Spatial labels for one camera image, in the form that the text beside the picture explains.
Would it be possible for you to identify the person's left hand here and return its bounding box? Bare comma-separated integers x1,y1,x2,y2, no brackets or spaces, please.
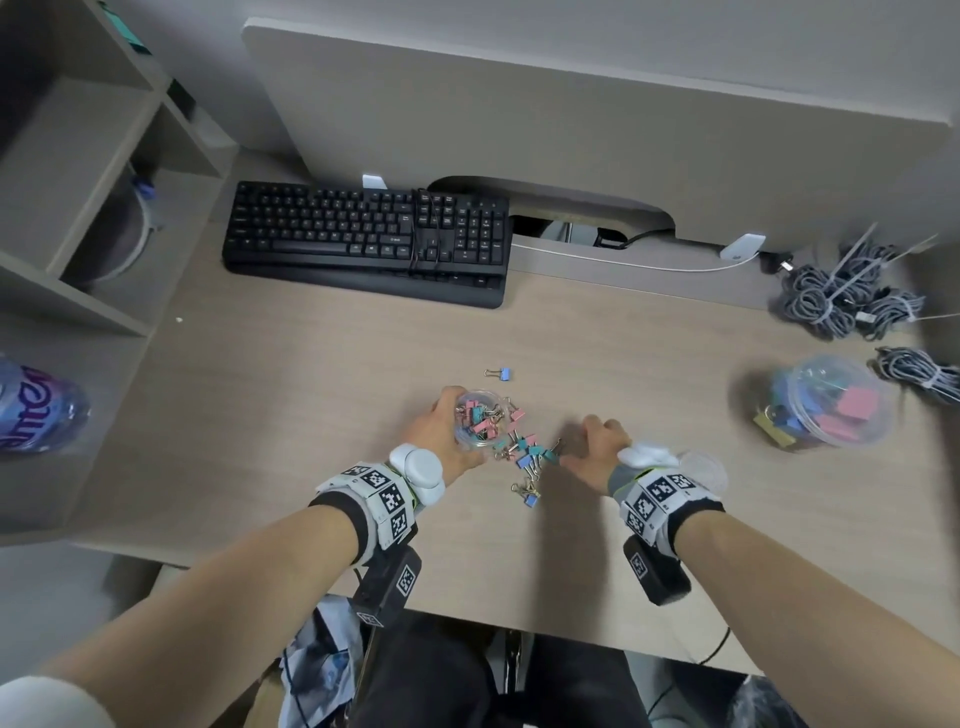
401,386,489,483

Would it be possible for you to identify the person's right hand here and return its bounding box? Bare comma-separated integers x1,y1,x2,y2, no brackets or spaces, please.
559,415,635,496

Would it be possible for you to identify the small clear plastic jar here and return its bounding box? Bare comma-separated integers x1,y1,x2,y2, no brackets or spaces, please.
453,388,513,453

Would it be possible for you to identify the pile of mixed binder clips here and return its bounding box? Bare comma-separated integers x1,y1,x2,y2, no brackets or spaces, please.
483,365,565,513

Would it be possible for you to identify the small transparent round lid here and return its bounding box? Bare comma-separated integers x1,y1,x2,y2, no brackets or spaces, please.
674,449,730,498

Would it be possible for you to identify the person's right forearm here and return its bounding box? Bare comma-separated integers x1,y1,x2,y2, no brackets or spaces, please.
667,509,960,728

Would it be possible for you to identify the person's left forearm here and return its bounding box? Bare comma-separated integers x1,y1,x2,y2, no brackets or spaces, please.
0,506,361,728

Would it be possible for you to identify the person's white left sleeve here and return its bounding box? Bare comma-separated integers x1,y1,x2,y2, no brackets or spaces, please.
0,674,118,728

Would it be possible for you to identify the white left hand tracker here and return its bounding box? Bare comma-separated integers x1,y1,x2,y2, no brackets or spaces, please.
387,442,446,508

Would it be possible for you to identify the white hand tracker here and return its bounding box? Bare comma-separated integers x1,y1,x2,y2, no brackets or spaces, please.
616,442,680,468
387,442,446,508

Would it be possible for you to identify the white right hand tracker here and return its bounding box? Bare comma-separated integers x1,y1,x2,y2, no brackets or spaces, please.
616,442,680,468

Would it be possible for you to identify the grey right marker wristband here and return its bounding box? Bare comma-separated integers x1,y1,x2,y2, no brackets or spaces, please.
611,464,727,556

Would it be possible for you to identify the grey marker wristband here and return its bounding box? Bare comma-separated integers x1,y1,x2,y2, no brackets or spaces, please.
611,464,727,556
311,461,421,568

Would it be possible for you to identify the grey left marker wristband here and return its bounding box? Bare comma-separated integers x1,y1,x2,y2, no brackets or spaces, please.
311,461,421,568

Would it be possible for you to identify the black keyboard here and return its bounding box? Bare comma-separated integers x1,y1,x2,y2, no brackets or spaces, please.
221,179,515,310

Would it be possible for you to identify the blue white patterned bag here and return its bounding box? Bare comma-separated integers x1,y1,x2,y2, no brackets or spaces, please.
277,596,365,728

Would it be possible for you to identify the white round device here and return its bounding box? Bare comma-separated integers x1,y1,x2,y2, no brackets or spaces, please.
82,161,164,283

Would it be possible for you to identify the purple label water bottle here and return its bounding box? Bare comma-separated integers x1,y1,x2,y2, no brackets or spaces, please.
0,356,91,459

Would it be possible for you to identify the beige wooden shelf unit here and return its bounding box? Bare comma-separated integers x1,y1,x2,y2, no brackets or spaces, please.
0,0,241,549

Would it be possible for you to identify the teal card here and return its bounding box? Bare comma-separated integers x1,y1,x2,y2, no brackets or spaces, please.
97,0,151,58

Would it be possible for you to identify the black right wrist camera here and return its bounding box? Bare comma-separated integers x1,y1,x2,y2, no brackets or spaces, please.
622,536,691,607

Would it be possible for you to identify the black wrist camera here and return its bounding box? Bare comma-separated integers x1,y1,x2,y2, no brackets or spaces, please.
622,536,691,607
350,545,423,630

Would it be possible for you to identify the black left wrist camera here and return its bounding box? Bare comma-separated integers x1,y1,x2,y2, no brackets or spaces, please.
350,545,423,630

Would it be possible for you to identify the thin white cable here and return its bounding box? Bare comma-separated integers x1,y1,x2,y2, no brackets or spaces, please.
511,239,740,273

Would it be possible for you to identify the black right camera cable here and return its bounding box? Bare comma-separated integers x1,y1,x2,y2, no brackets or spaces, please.
693,626,733,669

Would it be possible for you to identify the grey cable bundle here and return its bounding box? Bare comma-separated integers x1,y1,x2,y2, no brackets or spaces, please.
854,288,929,340
873,344,960,408
830,223,939,295
779,266,856,340

